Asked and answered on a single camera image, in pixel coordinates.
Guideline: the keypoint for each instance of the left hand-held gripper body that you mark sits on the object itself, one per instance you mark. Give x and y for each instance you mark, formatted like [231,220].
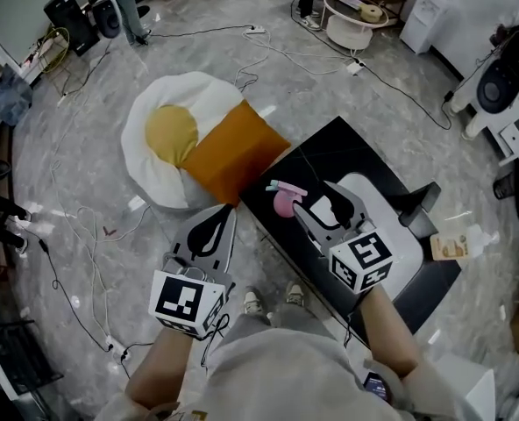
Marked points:
[178,298]

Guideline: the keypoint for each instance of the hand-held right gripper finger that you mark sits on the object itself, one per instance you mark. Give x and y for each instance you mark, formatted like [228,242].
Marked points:
[318,235]
[351,211]

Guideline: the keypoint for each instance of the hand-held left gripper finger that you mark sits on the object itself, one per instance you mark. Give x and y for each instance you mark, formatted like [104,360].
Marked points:
[185,239]
[228,244]

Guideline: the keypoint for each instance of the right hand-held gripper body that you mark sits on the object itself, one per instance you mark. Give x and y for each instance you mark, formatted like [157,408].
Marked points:
[364,257]

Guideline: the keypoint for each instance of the pink spray bottle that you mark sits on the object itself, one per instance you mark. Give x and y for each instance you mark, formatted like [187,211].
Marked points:
[282,204]

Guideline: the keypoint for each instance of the person's right forearm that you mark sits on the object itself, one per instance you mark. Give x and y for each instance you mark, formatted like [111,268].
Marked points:
[386,331]

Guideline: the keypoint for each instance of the person's left forearm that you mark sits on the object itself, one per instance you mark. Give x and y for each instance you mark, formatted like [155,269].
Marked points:
[158,366]

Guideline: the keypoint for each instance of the white detergent bottle orange label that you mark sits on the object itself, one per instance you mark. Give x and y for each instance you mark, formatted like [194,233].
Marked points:
[452,246]

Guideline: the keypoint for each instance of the white sink basin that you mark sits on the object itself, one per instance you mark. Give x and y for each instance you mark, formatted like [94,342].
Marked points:
[400,252]

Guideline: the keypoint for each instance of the person's left shoe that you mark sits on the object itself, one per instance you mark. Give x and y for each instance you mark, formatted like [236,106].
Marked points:
[253,301]

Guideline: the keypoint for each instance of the person's shoe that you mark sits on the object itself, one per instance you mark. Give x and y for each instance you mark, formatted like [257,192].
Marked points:
[253,301]
[294,294]

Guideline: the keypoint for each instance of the person's right shoe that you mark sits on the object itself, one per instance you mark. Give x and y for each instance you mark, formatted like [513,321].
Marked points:
[294,294]

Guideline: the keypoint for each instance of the black faucet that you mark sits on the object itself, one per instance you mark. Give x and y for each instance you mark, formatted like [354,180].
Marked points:
[417,217]

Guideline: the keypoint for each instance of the black-topped sink cabinet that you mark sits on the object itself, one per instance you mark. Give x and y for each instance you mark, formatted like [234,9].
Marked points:
[329,147]

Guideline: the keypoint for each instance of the white egg-shaped beanbag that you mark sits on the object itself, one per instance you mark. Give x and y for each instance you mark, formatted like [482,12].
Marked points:
[154,169]

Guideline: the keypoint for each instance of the white power strip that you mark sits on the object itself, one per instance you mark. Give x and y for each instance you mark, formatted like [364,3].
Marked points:
[118,348]
[256,29]
[356,67]

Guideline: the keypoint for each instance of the orange cushion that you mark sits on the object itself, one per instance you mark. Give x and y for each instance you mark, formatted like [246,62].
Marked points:
[233,151]

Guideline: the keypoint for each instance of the person's beige clothing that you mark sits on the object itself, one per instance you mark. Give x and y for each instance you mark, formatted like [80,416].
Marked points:
[277,375]

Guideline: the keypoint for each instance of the black phone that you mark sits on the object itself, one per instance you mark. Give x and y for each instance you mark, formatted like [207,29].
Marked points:
[378,386]

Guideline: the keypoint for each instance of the black mesh basket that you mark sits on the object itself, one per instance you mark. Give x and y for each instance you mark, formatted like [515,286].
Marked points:
[504,187]

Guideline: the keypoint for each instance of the white stool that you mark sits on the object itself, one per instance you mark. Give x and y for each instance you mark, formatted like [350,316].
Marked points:
[465,388]

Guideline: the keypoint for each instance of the round white coffee table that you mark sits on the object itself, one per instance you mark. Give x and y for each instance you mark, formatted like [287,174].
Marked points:
[351,29]

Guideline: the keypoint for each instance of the white low cabinet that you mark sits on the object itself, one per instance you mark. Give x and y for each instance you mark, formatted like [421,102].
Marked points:
[518,134]

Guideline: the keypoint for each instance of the white water dispenser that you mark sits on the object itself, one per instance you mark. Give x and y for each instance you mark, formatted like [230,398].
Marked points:
[424,20]

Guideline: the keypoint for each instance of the yellow-green hoop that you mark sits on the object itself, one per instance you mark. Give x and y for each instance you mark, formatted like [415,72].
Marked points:
[66,46]

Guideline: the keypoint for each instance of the blue-grey painting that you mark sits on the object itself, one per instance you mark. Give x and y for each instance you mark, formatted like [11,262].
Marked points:
[7,97]

